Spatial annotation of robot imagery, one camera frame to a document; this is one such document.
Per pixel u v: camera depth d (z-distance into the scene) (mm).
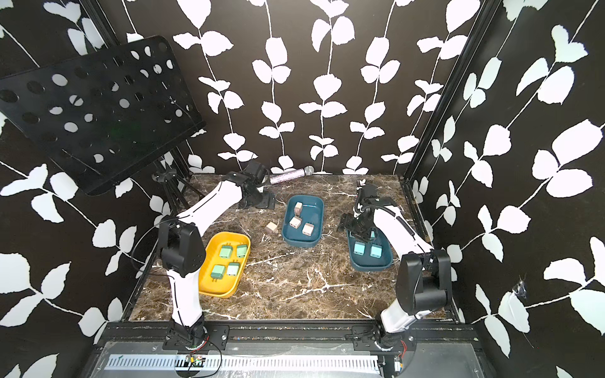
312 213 1074
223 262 887
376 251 925
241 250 919
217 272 844
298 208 1039
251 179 732
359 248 932
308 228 983
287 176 1180
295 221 1011
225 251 897
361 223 732
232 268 863
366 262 907
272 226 1005
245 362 701
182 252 526
